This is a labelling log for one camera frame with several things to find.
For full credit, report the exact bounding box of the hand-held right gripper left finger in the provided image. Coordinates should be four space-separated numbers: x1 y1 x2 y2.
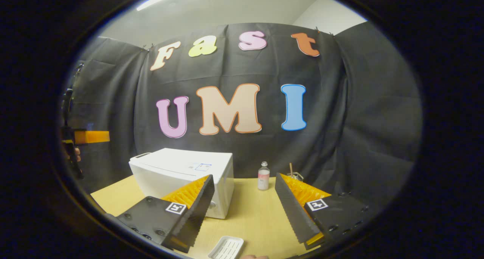
117 175 215 253

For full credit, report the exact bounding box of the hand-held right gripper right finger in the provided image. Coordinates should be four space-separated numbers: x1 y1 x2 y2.
275 173 369 251

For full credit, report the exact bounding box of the white microwave oven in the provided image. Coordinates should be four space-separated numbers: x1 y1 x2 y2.
129 148 234 219

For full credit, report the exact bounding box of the white rectangular plastic tray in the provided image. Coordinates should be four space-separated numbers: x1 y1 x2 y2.
207 236 244 259

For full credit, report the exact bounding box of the clear bottle with pink label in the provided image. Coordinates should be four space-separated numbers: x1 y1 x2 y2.
258 161 270 191

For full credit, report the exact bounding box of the black backdrop cloth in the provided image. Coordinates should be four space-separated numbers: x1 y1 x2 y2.
70 23 422 214

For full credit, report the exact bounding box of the wire mesh holder with sticks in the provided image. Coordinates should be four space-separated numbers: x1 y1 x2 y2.
289 163 305 182

